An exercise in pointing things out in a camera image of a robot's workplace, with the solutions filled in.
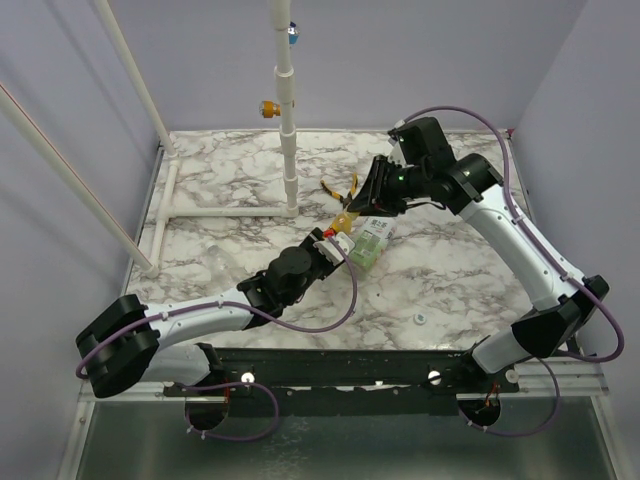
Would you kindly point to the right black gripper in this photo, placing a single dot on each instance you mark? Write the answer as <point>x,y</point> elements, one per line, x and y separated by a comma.
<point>377,185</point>

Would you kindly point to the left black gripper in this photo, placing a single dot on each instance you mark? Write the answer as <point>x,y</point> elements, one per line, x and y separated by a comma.
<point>308,245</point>

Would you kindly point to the yellow drink bottle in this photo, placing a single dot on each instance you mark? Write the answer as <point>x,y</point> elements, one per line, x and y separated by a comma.
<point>343,222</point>

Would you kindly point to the clear plastic bottle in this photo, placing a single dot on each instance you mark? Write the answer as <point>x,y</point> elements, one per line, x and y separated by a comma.
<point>222,266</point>

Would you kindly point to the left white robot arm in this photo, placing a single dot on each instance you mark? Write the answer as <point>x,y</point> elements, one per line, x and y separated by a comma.
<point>119,345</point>

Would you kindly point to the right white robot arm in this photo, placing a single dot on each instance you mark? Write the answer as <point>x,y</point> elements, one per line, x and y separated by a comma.
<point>422,165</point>

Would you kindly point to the green label bottle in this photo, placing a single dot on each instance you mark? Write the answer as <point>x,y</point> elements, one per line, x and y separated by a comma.
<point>370,241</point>

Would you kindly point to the yellow cap on pipe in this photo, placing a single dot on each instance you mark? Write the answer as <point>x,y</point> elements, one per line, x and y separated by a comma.
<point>269,109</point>

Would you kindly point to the blue cap on pipe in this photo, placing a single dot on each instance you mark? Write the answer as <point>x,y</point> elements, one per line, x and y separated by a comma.
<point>293,33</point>

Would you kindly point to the left diagonal white pipe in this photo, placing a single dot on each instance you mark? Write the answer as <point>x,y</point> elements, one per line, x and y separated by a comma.
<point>31,132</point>

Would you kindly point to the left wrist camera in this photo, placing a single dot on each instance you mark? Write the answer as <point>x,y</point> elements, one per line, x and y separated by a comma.
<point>335,248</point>

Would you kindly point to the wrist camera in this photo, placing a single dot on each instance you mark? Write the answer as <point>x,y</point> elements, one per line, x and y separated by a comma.
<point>335,248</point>
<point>396,154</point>

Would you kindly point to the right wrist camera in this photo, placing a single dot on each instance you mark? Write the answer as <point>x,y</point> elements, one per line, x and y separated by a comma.
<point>396,154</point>

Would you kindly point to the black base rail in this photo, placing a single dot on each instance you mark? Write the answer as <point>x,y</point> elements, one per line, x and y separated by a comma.
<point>347,382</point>

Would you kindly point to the white pvc pipe frame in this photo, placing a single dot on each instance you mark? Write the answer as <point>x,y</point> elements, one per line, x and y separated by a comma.
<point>284,74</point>

